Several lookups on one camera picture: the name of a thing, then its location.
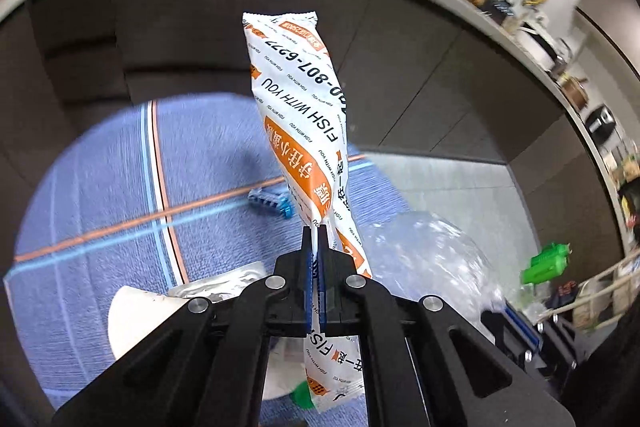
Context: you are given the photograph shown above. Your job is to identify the black countertop appliance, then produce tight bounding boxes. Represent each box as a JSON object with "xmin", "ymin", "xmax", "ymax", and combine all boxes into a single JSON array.
[{"xmin": 584, "ymin": 104, "xmax": 618, "ymax": 148}]

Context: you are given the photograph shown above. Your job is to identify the green round plastic lid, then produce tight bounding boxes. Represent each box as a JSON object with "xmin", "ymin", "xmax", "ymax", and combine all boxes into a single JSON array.
[{"xmin": 290, "ymin": 381, "xmax": 315, "ymax": 409}]

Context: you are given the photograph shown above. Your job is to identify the silver foil packet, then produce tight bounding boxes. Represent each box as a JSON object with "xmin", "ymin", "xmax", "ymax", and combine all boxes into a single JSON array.
[{"xmin": 167, "ymin": 261, "xmax": 268, "ymax": 300}]

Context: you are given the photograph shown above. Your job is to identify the blue plaid tablecloth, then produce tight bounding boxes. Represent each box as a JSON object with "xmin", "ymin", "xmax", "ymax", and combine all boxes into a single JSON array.
[{"xmin": 4, "ymin": 93, "xmax": 418, "ymax": 414}]

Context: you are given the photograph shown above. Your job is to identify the dark kitchen cabinets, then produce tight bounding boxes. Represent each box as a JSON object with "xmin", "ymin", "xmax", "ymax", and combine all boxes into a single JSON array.
[{"xmin": 0, "ymin": 0, "xmax": 623, "ymax": 410}]

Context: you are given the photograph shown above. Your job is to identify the white orange printed packet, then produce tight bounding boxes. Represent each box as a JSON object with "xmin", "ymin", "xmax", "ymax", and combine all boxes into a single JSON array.
[{"xmin": 242, "ymin": 11, "xmax": 375, "ymax": 414}]

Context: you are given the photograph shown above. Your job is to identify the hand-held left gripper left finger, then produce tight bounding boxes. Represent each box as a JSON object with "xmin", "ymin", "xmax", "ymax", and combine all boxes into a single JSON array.
[{"xmin": 50, "ymin": 226, "xmax": 314, "ymax": 427}]

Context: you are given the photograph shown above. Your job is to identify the clear plastic bag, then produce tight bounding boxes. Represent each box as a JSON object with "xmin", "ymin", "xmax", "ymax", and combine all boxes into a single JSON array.
[{"xmin": 357, "ymin": 211, "xmax": 507, "ymax": 325}]

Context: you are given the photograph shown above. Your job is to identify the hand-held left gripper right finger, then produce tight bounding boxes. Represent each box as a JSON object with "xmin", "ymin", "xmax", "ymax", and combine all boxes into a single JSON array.
[{"xmin": 319, "ymin": 224, "xmax": 574, "ymax": 427}]

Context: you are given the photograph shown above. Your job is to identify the green plastic container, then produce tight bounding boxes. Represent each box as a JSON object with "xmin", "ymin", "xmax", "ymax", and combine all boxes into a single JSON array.
[{"xmin": 520, "ymin": 243, "xmax": 572, "ymax": 286}]

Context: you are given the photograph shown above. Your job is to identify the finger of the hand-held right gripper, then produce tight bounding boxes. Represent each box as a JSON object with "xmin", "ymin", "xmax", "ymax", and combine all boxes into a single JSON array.
[{"xmin": 500, "ymin": 299, "xmax": 546, "ymax": 353}]

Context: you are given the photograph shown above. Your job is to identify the blue candy wrapper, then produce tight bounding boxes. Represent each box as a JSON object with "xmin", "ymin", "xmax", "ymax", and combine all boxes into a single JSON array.
[{"xmin": 248, "ymin": 188, "xmax": 293, "ymax": 219}]

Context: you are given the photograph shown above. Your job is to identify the brass pot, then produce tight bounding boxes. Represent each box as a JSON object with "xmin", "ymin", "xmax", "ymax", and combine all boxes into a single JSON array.
[{"xmin": 556, "ymin": 74, "xmax": 590, "ymax": 110}]

